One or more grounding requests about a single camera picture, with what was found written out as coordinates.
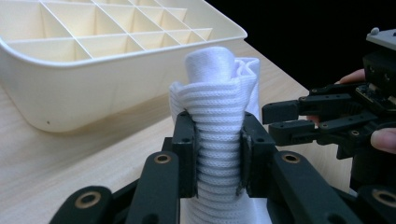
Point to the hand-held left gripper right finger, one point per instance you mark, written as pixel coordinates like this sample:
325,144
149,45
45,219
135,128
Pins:
264,168

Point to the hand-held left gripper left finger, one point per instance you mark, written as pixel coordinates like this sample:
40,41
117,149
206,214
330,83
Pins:
157,186

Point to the white sock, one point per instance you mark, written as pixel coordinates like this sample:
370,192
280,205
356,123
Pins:
218,93

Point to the cream divided storage box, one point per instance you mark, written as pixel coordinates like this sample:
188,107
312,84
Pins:
77,84

